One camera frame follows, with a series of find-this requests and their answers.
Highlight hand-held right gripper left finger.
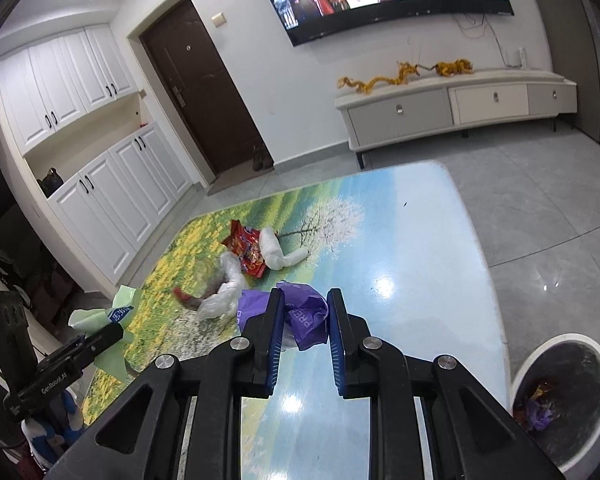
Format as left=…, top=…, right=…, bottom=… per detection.
left=77, top=287, right=287, bottom=480

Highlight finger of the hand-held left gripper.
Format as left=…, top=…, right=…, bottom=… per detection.
left=77, top=322, right=124, bottom=361

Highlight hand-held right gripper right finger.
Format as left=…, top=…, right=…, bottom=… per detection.
left=326, top=287, right=566, bottom=480

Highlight green plastic bag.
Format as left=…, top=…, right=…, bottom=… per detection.
left=69, top=285, right=143, bottom=376

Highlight purple plastic bag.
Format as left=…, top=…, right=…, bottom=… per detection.
left=522, top=397, right=556, bottom=433
left=236, top=281, right=331, bottom=352

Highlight white round trash bin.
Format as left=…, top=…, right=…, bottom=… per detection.
left=509, top=332, right=600, bottom=468

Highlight blue white cloth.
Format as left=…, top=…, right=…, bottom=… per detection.
left=22, top=390, right=88, bottom=466

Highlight white plastic bag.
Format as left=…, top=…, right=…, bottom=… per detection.
left=259, top=227, right=312, bottom=271
left=195, top=252, right=251, bottom=322

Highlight red pink wrapper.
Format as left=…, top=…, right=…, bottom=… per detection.
left=174, top=287, right=201, bottom=311

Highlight red snack wrapper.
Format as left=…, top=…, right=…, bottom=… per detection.
left=222, top=220, right=268, bottom=278

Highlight white lower cabinets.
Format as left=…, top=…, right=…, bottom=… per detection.
left=45, top=125, right=193, bottom=293

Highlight white cabinets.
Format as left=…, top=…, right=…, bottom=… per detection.
left=0, top=25, right=138, bottom=156
left=45, top=125, right=193, bottom=293

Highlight dark handbag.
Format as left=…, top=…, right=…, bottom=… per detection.
left=36, top=167, right=65, bottom=198

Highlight pair of brown shoes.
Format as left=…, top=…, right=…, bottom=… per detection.
left=251, top=145, right=275, bottom=171

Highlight white grey television stand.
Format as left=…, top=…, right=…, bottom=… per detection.
left=335, top=67, right=578, bottom=168

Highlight white upper cabinets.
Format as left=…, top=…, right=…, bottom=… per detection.
left=0, top=25, right=138, bottom=156

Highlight dark brown door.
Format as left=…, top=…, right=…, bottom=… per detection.
left=139, top=0, right=276, bottom=181

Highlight long golden dragon ornament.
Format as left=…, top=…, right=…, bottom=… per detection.
left=337, top=60, right=423, bottom=95

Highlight short golden dragon ornament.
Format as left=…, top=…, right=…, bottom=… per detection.
left=434, top=58, right=476, bottom=77

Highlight grey refrigerator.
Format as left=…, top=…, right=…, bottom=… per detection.
left=522, top=0, right=600, bottom=148

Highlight television cable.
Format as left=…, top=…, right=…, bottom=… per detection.
left=452, top=10, right=518, bottom=68

